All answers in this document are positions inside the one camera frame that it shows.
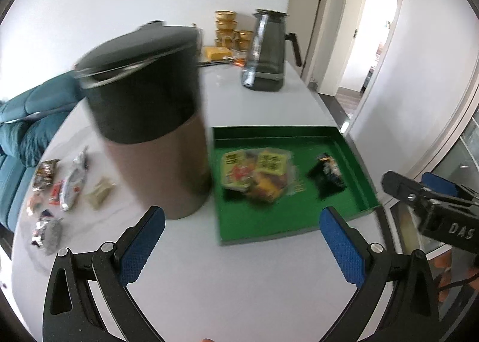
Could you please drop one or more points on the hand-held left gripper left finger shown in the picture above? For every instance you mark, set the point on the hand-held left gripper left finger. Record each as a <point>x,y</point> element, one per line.
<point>142,248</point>

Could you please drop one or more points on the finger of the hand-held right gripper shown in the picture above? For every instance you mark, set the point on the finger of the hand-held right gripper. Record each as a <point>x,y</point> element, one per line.
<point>441,182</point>
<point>402,186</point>

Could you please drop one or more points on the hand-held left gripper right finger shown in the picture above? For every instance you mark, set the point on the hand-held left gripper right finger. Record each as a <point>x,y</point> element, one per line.
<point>342,248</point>

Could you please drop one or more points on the small beige snack packet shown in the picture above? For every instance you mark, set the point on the small beige snack packet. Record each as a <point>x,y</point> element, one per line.
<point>100,193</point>

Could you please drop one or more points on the black snack packet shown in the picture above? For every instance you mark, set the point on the black snack packet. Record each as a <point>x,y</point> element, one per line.
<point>328,175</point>

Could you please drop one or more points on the green tray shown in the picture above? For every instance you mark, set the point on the green tray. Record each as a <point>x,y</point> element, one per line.
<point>269,218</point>

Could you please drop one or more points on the white silver snack packet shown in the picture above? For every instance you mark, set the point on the white silver snack packet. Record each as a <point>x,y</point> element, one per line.
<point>74,183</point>

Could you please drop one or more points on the grey silver snack packet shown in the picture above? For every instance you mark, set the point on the grey silver snack packet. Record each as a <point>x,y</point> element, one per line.
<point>48,232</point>

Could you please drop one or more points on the clear plastic snack bag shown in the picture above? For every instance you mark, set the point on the clear plastic snack bag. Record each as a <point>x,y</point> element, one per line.
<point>271,177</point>

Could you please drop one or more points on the small red snack packet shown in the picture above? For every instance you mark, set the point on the small red snack packet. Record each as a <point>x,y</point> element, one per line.
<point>55,195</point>

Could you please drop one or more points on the small orange snack packet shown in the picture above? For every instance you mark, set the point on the small orange snack packet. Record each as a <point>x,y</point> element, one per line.
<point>35,201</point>

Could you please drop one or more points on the yellow green snack packet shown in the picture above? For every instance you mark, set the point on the yellow green snack packet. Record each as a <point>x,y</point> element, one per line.
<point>235,172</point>

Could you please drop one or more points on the brown gold snack packet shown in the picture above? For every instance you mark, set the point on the brown gold snack packet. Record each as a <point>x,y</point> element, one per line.
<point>45,175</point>

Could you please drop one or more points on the person's right hand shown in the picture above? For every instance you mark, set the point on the person's right hand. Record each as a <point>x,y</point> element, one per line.
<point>445,274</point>

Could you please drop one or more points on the brown canister with dark lid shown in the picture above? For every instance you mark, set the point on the brown canister with dark lid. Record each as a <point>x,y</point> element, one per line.
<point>149,114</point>

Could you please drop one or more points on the teal sofa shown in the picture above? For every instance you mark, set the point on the teal sofa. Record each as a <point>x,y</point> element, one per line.
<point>26,128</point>

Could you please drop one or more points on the dark glass pitcher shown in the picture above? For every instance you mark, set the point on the dark glass pitcher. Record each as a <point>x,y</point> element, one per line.
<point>267,50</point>

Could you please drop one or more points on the wooden door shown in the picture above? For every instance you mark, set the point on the wooden door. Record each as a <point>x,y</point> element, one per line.
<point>321,9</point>

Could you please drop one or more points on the amber glass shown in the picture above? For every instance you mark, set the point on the amber glass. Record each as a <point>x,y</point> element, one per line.
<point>239,60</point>

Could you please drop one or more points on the stack of gold bowls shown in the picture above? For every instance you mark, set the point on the stack of gold bowls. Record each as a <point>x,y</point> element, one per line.
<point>228,29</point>

